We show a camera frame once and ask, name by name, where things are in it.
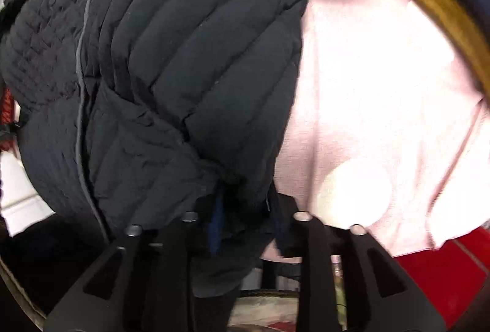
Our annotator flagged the black puffer jacket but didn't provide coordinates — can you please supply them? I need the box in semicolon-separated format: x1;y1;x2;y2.
0;0;311;298

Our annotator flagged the black garment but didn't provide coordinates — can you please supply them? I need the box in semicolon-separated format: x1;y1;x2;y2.
0;213;117;319

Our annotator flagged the plain red cloth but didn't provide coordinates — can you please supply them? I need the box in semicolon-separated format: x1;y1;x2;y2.
394;223;490;332

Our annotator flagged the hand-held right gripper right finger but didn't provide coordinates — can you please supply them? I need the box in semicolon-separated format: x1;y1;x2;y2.
294;211;447;332

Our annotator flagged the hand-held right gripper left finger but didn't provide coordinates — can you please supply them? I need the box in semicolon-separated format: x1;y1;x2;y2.
45;213;200;332

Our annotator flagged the red patterned cloth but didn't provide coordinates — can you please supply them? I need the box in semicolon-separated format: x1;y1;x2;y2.
0;85;18;153

